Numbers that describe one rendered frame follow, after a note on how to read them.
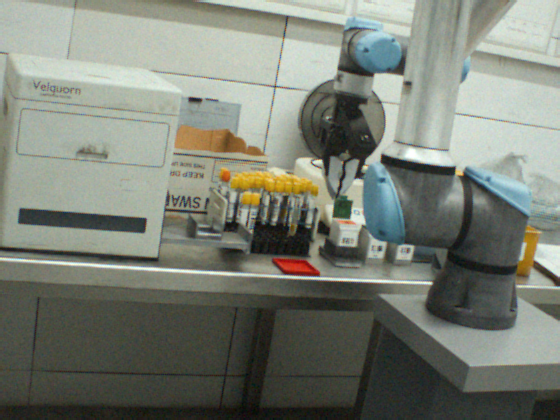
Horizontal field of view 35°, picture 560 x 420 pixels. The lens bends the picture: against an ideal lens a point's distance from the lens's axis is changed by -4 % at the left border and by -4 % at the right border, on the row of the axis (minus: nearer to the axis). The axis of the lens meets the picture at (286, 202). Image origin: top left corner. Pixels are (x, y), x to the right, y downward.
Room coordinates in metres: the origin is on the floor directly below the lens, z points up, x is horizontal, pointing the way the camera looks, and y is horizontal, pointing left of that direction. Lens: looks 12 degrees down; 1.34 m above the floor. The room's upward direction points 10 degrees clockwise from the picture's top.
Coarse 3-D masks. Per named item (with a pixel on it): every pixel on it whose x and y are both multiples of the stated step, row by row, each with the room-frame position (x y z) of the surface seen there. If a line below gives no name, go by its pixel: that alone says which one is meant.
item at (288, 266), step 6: (276, 258) 1.61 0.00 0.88; (282, 258) 1.62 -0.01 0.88; (276, 264) 1.59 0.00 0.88; (282, 264) 1.60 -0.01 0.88; (288, 264) 1.61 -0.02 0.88; (294, 264) 1.61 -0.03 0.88; (300, 264) 1.62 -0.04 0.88; (306, 264) 1.62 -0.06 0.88; (282, 270) 1.56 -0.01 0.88; (288, 270) 1.55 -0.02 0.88; (294, 270) 1.56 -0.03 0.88; (300, 270) 1.56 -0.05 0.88; (306, 270) 1.57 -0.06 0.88; (312, 270) 1.59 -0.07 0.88; (318, 270) 1.58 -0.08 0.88
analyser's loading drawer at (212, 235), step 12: (192, 216) 1.56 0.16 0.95; (216, 216) 1.59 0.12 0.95; (168, 228) 1.56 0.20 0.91; (192, 228) 1.54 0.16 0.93; (204, 228) 1.59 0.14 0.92; (216, 228) 1.57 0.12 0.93; (240, 228) 1.61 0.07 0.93; (168, 240) 1.50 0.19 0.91; (180, 240) 1.51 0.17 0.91; (192, 240) 1.52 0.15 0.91; (204, 240) 1.53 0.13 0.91; (216, 240) 1.54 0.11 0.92; (228, 240) 1.56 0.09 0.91; (240, 240) 1.57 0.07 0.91
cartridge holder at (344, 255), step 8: (328, 240) 1.71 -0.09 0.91; (320, 248) 1.73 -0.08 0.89; (328, 248) 1.70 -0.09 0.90; (336, 248) 1.67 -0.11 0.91; (344, 248) 1.68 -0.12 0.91; (352, 248) 1.68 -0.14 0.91; (328, 256) 1.69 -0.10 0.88; (336, 256) 1.67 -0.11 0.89; (344, 256) 1.68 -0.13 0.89; (352, 256) 1.68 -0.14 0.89; (336, 264) 1.65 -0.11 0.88; (344, 264) 1.66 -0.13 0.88; (352, 264) 1.67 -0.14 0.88; (360, 264) 1.67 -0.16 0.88
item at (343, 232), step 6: (336, 222) 1.70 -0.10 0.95; (342, 222) 1.70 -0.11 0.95; (348, 222) 1.71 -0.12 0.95; (354, 222) 1.71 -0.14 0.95; (330, 228) 1.72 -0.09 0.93; (336, 228) 1.69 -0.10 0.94; (342, 228) 1.68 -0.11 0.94; (348, 228) 1.69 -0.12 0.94; (354, 228) 1.69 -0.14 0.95; (330, 234) 1.71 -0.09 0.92; (336, 234) 1.69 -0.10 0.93; (342, 234) 1.68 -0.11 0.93; (348, 234) 1.68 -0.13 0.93; (354, 234) 1.69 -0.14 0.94; (336, 240) 1.68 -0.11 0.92; (342, 240) 1.68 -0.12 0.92; (348, 240) 1.68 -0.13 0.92; (354, 240) 1.69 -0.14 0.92; (354, 246) 1.69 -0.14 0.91
